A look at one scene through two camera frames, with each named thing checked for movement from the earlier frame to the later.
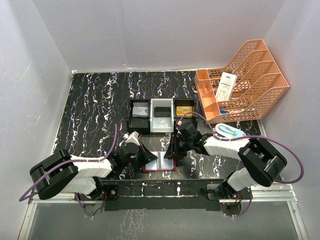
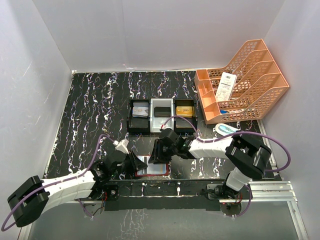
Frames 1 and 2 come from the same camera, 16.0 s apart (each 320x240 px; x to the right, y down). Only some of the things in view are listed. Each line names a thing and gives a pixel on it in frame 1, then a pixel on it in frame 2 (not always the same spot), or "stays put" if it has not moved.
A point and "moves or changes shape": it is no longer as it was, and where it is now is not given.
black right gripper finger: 171,152 -> 156,157
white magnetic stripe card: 163,163 moves or changes shape
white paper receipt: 226,86 stays put
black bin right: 185,102 stays put
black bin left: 140,125 stays put
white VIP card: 140,109 stays put
